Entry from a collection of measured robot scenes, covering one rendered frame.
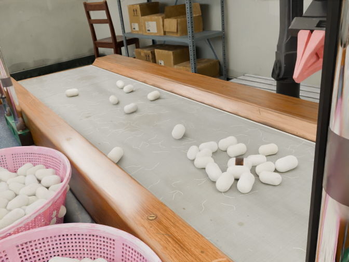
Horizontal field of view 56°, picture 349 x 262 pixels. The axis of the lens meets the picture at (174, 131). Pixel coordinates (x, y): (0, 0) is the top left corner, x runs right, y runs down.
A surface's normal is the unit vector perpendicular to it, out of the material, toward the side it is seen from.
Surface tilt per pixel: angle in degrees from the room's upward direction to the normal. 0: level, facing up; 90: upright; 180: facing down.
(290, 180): 0
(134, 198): 0
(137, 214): 0
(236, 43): 90
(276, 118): 45
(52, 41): 90
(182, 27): 90
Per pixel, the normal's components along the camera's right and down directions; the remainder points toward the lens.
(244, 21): -0.76, 0.33
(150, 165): -0.10, -0.91
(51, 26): 0.65, 0.26
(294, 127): -0.65, -0.42
